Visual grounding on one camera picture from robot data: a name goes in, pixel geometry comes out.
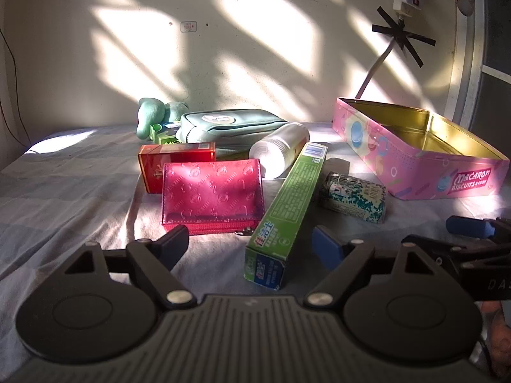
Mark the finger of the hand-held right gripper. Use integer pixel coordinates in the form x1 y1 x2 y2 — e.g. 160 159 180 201
401 235 511 284
446 215 511 244

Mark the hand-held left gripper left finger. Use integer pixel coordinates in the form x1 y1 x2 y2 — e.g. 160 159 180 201
65 225 196 309

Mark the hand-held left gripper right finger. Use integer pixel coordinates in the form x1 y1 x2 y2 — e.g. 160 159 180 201
305 225 440 308

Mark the teal speckled small box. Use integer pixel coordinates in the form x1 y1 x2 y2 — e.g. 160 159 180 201
319 171 387 223

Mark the green toothpaste box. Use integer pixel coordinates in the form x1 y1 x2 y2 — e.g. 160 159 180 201
244 142 329 290

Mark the pink embossed wallet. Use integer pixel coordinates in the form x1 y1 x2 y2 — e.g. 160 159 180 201
161 159 266 236

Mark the red cardboard box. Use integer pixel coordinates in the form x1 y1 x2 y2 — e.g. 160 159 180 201
138 142 216 194

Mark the pink biscuit tin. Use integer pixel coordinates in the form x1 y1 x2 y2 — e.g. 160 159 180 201
332 97 505 201

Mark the white plastic bottle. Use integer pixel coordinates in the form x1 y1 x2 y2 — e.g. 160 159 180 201
248 122 311 180

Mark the green medicine box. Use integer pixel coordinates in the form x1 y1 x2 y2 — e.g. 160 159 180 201
150 123 178 145

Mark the teal zipper pouch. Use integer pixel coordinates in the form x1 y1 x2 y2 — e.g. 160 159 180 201
176 109 290 156

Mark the teal plush toy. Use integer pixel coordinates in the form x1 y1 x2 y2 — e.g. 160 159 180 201
136 98 190 138

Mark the person's right hand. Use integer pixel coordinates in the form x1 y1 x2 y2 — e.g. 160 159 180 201
481 301 511 368

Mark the light checked bedsheet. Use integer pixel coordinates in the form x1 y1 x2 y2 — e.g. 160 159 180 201
0 122 511 383

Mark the patterned window pane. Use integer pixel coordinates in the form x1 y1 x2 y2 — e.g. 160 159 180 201
477 0 511 136

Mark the black tape star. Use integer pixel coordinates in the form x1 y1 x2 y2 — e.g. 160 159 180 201
372 7 436 68

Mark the white window frame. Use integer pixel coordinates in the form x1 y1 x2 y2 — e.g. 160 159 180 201
445 0 511 128

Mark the thick white power cable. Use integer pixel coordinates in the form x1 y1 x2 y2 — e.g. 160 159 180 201
355 46 394 100

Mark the thin black cable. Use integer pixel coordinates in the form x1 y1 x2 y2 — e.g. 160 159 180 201
0 28 30 148

